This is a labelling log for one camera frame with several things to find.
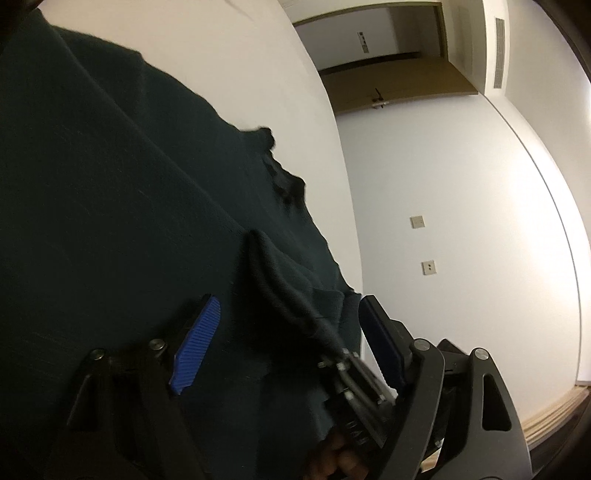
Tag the beige wall socket plate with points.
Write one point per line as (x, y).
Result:
(429, 267)

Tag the white bed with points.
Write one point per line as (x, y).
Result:
(231, 69)

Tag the white air vent grille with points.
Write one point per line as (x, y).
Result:
(499, 50)

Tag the wooden wall trim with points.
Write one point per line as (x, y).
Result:
(554, 413)

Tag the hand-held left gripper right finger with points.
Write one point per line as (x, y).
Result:
(381, 344)

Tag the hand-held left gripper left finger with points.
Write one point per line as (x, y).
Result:
(196, 344)

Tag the dark green knit sweater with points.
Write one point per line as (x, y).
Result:
(115, 207)

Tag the person's right hand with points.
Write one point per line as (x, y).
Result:
(339, 459)

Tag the small wall control panel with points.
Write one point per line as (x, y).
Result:
(363, 41)

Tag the brown wooden door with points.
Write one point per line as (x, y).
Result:
(406, 85)

